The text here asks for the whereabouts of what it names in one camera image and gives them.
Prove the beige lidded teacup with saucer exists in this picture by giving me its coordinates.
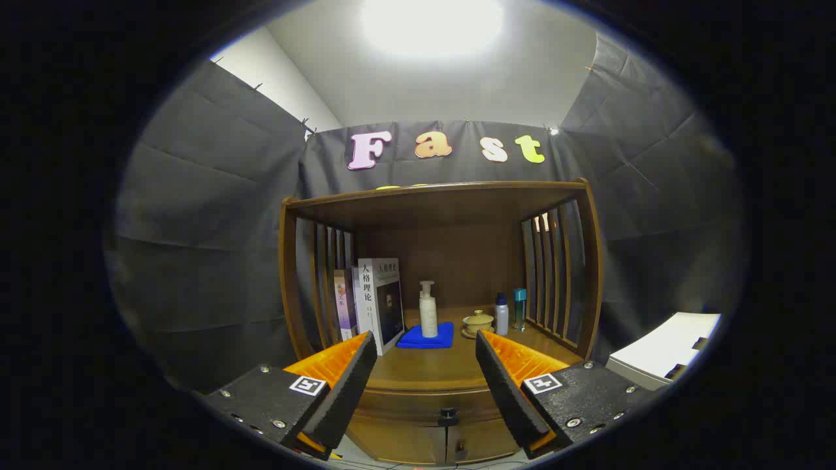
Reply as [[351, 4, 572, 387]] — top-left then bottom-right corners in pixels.
[[461, 309, 496, 339]]

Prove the white metal cabinet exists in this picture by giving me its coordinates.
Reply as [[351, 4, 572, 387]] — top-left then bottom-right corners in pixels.
[[606, 312, 722, 391]]

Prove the ceiling light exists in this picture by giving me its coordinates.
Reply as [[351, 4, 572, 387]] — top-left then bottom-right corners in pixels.
[[359, 0, 505, 58]]

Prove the wooden drawer with black knob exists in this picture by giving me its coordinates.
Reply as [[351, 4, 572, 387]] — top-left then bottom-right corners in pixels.
[[353, 385, 507, 428]]

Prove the wooden cabinet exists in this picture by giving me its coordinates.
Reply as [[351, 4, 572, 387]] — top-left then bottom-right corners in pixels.
[[279, 178, 603, 465]]

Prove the wooden countertop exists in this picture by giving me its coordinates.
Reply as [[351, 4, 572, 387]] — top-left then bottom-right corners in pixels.
[[340, 307, 582, 392]]

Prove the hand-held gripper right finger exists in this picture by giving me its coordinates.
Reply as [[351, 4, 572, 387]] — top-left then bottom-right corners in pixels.
[[475, 329, 660, 460]]

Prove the blue folded cloth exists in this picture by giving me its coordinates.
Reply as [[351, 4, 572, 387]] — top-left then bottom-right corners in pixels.
[[396, 322, 455, 349]]

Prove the wooden cabinet door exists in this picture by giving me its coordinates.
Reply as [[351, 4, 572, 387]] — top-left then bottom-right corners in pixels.
[[447, 421, 523, 463], [345, 421, 448, 465]]

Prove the white pump bottle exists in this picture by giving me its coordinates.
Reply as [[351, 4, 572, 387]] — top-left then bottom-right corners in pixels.
[[419, 281, 439, 338]]

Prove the white book with portrait cover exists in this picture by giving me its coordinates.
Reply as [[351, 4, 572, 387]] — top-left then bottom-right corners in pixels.
[[353, 258, 406, 356]]

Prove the purple book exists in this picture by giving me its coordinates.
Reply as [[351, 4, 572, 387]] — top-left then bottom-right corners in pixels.
[[333, 269, 359, 341]]

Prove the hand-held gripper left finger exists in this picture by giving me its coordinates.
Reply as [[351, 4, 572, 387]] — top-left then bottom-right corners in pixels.
[[196, 330, 379, 461]]

